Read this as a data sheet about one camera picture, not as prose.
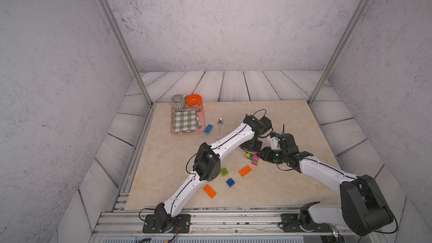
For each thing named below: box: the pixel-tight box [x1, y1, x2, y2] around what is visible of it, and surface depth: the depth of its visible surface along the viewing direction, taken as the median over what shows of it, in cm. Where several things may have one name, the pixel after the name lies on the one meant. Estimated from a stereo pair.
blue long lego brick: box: [203, 123, 214, 135], surface depth 106 cm
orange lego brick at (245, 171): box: [238, 165, 252, 178], surface depth 91 cm
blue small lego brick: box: [226, 177, 236, 188], surface depth 86 cm
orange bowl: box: [185, 93, 202, 107], surface depth 121 cm
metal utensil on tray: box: [174, 105, 202, 112], surface depth 117 cm
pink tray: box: [171, 105, 206, 136], surface depth 107 cm
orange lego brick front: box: [202, 184, 218, 199], surface depth 84 cm
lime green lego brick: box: [220, 167, 229, 177], surface depth 90 cm
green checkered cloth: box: [172, 110, 202, 135], surface depth 111 cm
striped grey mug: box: [170, 93, 188, 111], surface depth 117 cm
